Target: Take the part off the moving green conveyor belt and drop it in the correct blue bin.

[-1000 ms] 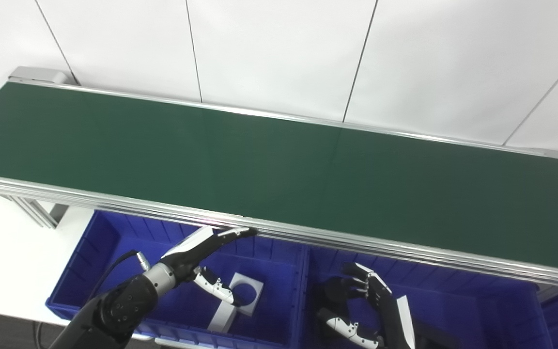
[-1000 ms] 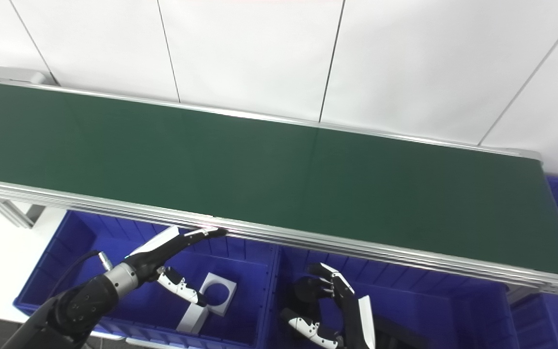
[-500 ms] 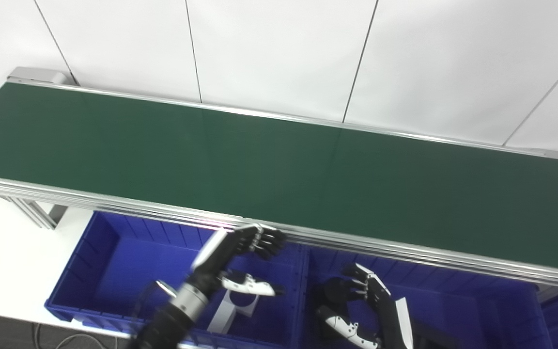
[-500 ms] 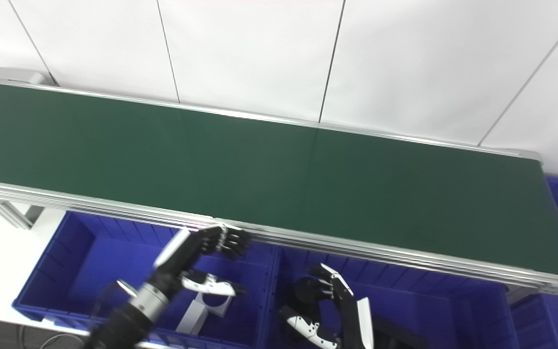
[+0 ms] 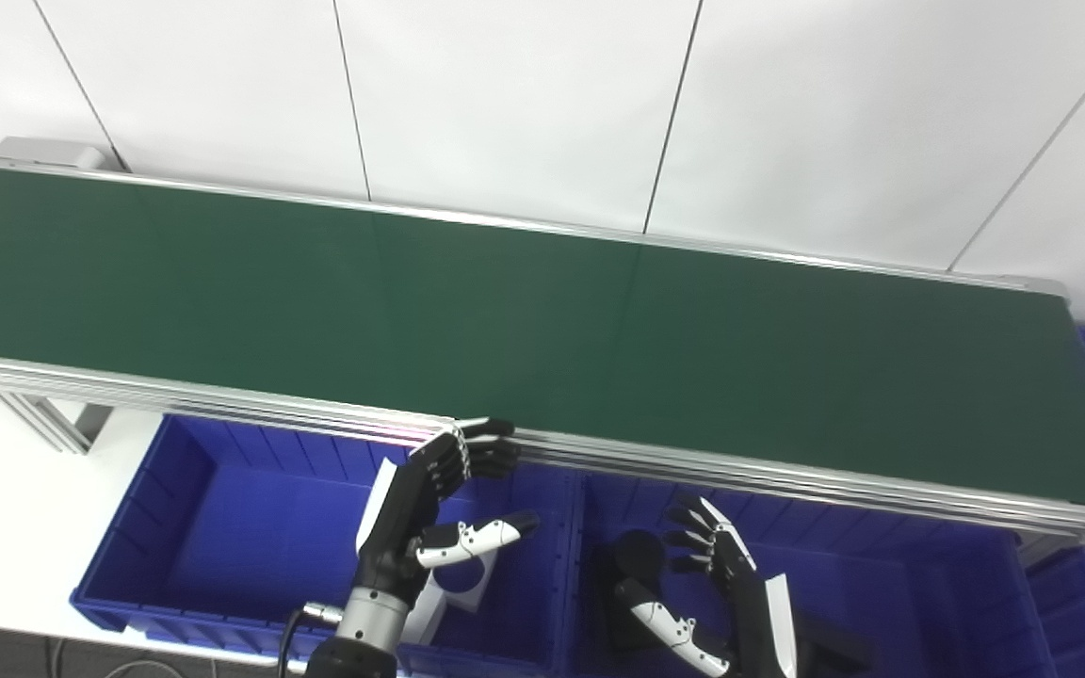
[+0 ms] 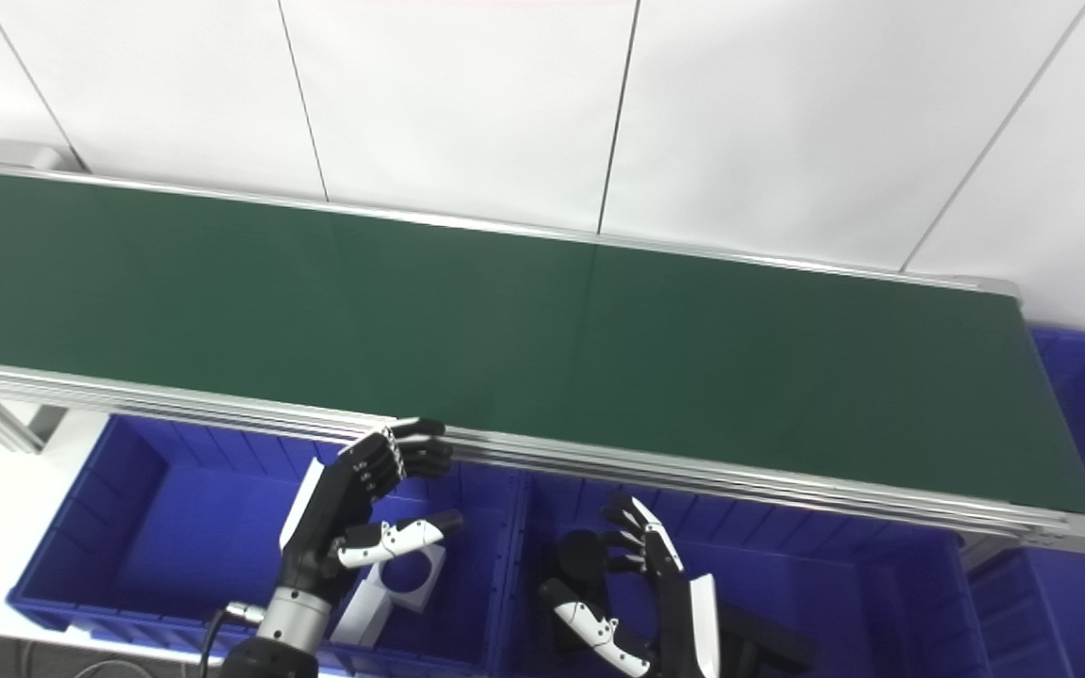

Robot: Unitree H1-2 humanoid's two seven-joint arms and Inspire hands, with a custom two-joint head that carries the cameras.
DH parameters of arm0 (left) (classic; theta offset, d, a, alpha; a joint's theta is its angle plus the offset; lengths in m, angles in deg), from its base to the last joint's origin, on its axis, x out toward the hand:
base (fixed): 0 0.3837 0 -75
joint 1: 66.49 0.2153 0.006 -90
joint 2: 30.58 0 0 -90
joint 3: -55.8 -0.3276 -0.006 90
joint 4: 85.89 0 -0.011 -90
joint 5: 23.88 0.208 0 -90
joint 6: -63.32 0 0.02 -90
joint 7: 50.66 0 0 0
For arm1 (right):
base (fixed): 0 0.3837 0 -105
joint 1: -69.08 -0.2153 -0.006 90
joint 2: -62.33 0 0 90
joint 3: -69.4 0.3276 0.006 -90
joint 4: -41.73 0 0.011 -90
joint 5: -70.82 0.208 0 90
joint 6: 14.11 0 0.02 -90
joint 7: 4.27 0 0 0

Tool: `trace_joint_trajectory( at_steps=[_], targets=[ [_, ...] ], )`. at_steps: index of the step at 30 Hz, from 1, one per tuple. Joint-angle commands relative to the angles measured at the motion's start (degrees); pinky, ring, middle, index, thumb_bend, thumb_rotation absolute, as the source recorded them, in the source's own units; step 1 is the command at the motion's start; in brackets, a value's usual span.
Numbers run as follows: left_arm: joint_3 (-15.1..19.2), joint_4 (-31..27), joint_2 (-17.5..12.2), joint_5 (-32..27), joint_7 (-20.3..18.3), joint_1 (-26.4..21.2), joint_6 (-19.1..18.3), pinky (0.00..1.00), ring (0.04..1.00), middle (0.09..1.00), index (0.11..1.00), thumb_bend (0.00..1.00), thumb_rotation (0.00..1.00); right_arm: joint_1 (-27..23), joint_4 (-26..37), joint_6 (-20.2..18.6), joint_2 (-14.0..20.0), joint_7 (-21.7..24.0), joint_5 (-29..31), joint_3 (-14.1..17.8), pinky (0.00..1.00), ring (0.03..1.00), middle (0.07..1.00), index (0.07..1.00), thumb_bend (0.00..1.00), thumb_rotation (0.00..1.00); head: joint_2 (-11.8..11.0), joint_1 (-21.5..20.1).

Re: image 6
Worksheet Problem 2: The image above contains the black cylinder part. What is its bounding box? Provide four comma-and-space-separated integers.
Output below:
542, 529, 640, 656

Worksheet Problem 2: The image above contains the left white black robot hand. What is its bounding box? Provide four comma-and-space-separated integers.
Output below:
279, 417, 464, 604

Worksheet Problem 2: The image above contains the green conveyor belt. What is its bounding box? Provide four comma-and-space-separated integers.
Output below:
0, 137, 1085, 557

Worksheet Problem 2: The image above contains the white square part round hole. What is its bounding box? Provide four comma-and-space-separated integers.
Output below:
331, 541, 447, 650

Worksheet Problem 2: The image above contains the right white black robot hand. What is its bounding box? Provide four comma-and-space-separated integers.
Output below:
539, 493, 722, 678

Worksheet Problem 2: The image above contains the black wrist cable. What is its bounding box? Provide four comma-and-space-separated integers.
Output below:
198, 603, 267, 671

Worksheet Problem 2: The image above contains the aluminium conveyor leg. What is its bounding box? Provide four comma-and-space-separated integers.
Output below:
0, 390, 69, 456
957, 532, 1010, 573

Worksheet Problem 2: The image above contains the blue plastic bin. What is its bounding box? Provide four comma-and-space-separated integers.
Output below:
8, 414, 530, 678
505, 469, 997, 678
962, 325, 1085, 678

